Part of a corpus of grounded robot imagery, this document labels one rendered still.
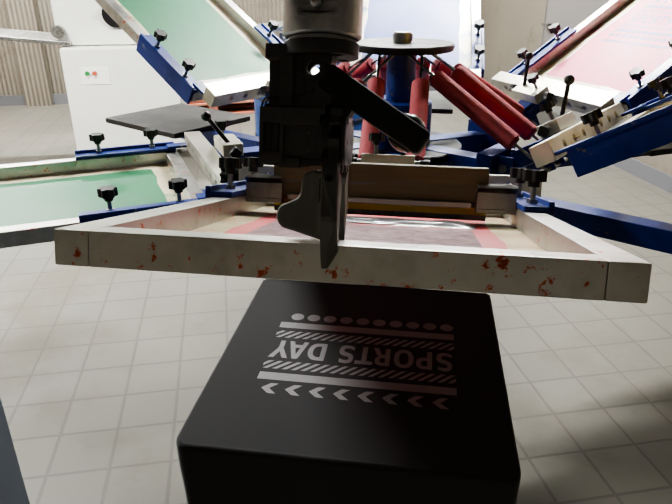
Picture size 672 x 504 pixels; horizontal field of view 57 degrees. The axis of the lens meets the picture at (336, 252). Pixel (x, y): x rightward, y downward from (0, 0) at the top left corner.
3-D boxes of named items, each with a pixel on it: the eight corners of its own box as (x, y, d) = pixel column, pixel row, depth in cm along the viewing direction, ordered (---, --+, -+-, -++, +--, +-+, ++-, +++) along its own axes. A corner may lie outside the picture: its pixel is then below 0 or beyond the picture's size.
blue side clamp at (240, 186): (231, 225, 111) (231, 186, 110) (204, 224, 112) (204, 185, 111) (271, 211, 140) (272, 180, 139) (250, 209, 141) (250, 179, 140)
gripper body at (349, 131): (276, 168, 65) (279, 49, 63) (357, 171, 64) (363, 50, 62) (257, 170, 58) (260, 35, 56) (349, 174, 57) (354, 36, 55)
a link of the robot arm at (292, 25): (366, 5, 61) (358, -17, 53) (364, 53, 62) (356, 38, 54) (292, 5, 62) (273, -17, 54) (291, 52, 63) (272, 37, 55)
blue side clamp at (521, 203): (551, 243, 104) (555, 202, 103) (520, 241, 105) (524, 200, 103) (523, 224, 133) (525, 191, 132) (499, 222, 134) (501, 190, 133)
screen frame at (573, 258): (647, 304, 57) (652, 263, 56) (54, 264, 64) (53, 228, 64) (518, 218, 134) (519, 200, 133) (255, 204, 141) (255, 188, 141)
